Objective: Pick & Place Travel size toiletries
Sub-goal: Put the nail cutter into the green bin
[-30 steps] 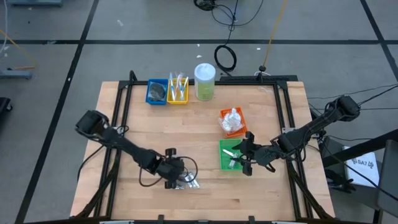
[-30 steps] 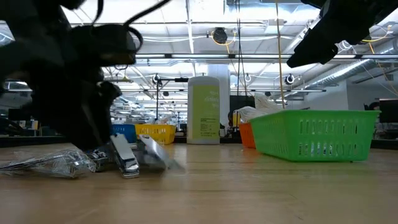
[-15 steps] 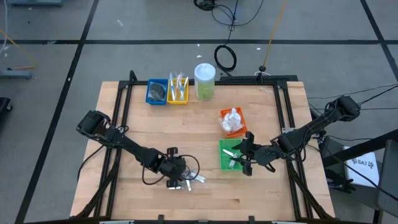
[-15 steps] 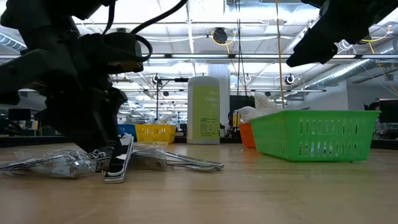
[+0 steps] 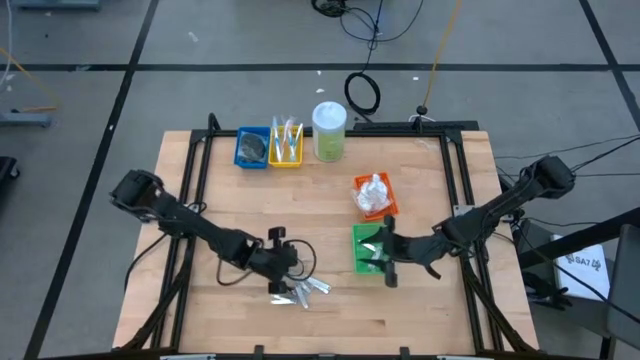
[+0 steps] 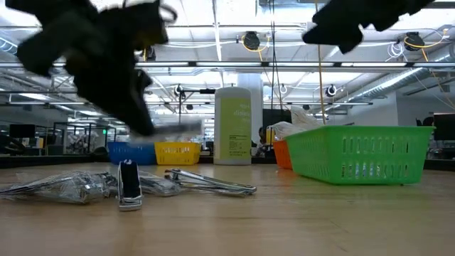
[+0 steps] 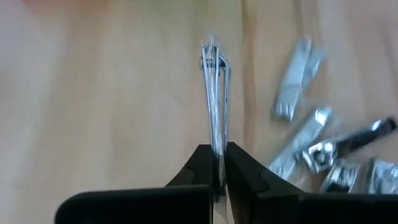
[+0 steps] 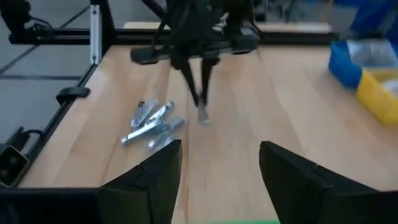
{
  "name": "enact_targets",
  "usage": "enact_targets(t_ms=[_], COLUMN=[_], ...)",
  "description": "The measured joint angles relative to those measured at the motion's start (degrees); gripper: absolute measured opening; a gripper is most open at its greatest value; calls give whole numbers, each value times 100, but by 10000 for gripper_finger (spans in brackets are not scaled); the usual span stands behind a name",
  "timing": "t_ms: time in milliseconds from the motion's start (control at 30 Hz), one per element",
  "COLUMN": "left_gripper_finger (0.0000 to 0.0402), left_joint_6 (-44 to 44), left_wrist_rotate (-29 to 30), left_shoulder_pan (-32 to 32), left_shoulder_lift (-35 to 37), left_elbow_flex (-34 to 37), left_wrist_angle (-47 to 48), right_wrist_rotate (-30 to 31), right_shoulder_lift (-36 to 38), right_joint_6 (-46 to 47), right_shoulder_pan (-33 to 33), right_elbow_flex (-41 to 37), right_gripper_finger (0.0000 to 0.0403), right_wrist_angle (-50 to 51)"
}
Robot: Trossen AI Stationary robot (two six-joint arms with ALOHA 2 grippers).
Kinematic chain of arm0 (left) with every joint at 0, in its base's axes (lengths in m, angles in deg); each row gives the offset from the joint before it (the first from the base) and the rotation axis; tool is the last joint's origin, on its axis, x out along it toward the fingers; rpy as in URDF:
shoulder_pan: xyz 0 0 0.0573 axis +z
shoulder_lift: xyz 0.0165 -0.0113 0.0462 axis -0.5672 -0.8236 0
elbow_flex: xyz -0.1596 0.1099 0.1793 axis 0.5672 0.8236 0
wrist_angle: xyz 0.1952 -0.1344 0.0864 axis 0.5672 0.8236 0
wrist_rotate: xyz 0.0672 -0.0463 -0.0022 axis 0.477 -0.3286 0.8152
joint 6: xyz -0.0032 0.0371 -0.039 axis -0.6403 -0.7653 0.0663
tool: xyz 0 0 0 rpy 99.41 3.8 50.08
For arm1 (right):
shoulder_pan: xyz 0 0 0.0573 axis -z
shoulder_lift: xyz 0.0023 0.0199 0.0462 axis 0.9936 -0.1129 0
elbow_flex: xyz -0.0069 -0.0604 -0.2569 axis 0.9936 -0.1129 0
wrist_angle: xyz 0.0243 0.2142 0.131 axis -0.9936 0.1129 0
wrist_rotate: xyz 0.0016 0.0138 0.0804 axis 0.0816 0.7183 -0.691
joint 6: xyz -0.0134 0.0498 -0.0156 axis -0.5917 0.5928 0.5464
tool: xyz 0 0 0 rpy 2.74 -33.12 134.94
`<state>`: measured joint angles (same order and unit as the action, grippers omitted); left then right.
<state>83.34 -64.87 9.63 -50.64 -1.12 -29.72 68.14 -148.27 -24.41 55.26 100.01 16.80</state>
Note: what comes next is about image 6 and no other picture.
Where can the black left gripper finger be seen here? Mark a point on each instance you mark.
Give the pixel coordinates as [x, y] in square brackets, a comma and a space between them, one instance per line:
[144, 81]
[110, 96]

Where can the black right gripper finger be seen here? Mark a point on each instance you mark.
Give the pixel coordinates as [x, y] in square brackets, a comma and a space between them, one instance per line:
[334, 33]

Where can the blue plastic basket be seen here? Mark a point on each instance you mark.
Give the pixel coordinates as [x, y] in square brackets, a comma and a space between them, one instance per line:
[131, 154]

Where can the black boom stand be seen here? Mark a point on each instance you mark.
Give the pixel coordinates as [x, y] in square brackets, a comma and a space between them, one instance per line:
[208, 91]

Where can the yellow plastic basket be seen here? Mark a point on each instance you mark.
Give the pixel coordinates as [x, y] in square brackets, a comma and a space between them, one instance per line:
[177, 145]

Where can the black monitor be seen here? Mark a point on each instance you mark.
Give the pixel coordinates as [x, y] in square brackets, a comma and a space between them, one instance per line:
[21, 131]
[277, 117]
[444, 128]

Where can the white wipes canister green label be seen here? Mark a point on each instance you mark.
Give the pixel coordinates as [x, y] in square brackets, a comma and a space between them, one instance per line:
[232, 124]

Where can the green plastic basket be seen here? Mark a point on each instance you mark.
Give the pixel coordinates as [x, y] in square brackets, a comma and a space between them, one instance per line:
[355, 131]

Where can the clear bag of metal tools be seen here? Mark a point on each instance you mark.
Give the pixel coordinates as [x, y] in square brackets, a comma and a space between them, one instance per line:
[71, 188]

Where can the person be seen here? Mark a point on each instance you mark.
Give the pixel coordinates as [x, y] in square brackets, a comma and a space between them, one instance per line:
[262, 135]

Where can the orange plastic basket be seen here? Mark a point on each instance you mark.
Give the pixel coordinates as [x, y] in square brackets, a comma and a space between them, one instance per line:
[282, 156]

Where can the silver ventilation duct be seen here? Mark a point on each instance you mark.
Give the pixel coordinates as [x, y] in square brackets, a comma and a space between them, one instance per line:
[391, 83]

